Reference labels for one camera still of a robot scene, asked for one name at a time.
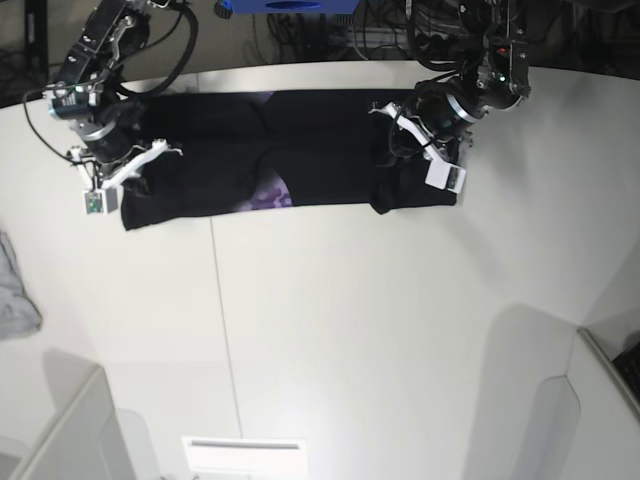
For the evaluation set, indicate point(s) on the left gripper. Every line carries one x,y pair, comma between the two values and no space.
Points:
427,125

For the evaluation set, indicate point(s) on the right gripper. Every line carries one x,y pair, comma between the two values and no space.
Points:
112,155

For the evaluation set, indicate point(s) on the black T-shirt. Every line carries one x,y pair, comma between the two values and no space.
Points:
239,152

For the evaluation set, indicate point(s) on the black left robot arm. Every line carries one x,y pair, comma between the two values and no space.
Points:
479,57

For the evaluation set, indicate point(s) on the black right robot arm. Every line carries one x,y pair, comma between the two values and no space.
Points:
88,92

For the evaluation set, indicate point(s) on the blue box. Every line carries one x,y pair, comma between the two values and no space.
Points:
291,6

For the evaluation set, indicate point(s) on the grey cloth at table edge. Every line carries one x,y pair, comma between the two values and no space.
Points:
20,317

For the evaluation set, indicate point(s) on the white left partition panel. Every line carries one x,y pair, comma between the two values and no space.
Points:
83,440

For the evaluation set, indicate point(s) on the white partition panel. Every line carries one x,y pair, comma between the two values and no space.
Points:
83,440
606,444

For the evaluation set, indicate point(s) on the black keyboard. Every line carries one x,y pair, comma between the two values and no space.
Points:
628,366

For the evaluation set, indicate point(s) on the white label plate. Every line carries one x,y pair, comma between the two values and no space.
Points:
287,458

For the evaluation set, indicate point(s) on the white right partition panel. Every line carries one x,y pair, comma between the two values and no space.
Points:
606,444

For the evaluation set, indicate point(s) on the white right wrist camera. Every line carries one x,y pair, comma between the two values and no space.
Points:
100,201

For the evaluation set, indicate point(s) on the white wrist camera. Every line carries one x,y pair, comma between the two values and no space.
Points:
445,176
100,201

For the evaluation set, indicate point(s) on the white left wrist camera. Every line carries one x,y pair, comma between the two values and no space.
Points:
445,176

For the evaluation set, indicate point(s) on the power strip with cables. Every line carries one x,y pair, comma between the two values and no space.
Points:
367,41

